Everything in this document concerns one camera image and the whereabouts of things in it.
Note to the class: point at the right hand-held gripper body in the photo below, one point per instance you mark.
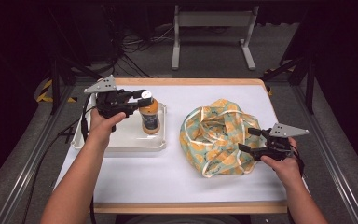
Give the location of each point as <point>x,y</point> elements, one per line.
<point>276,146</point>

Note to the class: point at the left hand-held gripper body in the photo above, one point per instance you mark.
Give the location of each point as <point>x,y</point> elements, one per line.
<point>112,101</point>

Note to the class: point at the orange juice bottle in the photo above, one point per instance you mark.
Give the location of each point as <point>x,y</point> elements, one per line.
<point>150,116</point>

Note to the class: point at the orange print fabric bag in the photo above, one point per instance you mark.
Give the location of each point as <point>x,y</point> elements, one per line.
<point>217,140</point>

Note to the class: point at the white plastic tray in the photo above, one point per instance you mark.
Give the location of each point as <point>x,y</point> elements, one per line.
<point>124,137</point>

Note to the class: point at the person's right hand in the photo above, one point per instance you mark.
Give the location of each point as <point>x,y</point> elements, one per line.
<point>284,169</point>

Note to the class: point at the person's left hand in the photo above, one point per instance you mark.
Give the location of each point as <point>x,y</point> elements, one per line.
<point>102,127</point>

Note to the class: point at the black tripod stand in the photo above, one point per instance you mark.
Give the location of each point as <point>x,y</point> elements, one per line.
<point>309,81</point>
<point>56,84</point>

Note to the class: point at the yellow black hazard tape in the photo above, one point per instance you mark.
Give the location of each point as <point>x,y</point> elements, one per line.
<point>45,93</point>

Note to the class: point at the white table cover sheet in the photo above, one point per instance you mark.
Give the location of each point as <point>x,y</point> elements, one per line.
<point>155,174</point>

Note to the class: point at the aluminium frame rail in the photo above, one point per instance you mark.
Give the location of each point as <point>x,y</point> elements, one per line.
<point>28,168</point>
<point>332,168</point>

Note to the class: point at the white metal stand frame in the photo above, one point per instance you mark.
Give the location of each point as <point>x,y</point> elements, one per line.
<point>213,18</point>

